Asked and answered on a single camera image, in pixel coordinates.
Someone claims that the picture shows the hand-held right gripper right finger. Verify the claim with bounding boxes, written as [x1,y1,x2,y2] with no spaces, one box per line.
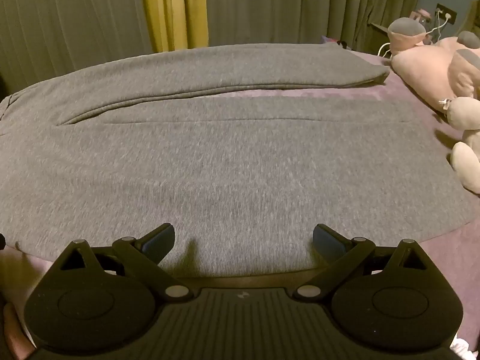
[293,223,433,302]

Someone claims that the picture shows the purple bed blanket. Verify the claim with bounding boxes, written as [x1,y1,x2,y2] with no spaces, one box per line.
[0,50,480,360]

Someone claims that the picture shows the dark wall socket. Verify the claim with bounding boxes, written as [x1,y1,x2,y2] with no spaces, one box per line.
[435,4,458,25]

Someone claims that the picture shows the grey curtain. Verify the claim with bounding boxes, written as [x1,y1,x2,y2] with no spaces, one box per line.
[204,0,425,52]
[0,0,155,100]

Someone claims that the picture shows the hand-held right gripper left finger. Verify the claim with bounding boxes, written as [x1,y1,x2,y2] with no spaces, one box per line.
[56,223,191,303]

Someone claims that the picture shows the pink plush toy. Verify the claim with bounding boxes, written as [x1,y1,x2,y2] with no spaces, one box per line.
[386,17,480,196]

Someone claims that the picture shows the white charging cable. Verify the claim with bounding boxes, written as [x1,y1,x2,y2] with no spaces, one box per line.
[378,9,451,58]

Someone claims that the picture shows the grey pants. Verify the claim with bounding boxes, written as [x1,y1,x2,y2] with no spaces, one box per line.
[0,43,472,279]

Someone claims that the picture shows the yellow curtain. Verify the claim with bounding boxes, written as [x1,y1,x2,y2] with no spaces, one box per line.
[139,0,209,54]

